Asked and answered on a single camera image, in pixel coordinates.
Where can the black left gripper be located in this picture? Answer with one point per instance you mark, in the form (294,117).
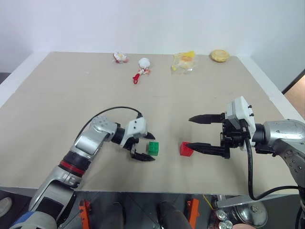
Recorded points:
(133,146)

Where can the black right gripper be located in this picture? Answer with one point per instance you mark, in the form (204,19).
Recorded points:
(232,137)

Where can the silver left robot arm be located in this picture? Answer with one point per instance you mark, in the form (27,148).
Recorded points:
(88,143)

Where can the green cube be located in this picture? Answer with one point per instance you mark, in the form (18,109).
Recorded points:
(153,148)

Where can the red cube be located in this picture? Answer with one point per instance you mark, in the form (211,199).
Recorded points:
(184,150)

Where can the dark rounded shape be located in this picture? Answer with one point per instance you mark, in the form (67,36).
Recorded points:
(172,215)

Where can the clear bag of yellow snacks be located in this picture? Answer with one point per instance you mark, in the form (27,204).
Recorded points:
(184,61)

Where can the orange clamp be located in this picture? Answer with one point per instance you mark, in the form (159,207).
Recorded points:
(193,210)
(84,211)

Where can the round yellow bread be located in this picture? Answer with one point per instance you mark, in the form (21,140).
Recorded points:
(219,55)

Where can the silver-topped drink can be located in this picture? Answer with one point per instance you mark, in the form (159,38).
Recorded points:
(226,225)
(221,214)

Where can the silver metal dome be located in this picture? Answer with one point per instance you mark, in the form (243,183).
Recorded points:
(250,213)

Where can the red and white toy packet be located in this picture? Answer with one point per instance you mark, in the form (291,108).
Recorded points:
(119,57)

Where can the brown wooden furniture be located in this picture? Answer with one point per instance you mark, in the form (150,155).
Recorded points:
(296,95)

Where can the grey shoe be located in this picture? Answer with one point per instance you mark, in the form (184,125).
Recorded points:
(5,206)

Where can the dark object beside table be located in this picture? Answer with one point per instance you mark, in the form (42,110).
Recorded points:
(3,77)

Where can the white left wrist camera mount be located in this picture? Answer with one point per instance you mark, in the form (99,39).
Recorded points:
(137,127)

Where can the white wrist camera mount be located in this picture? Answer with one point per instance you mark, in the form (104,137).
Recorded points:
(240,109)
(137,127)

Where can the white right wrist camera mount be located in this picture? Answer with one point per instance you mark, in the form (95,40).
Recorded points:
(240,109)

